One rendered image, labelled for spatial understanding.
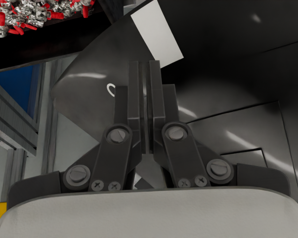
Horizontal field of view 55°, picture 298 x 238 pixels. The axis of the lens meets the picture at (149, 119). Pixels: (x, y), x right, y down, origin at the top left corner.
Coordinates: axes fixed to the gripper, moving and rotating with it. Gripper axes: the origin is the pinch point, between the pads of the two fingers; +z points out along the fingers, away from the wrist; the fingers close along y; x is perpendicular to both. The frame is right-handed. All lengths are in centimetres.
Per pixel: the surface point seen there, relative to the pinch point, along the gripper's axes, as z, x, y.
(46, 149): 52, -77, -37
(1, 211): 12.0, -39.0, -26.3
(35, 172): 44, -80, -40
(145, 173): 2.0, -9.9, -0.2
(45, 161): 48, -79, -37
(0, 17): 15.1, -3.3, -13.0
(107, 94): 3.9, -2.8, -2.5
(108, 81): 4.0, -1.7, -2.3
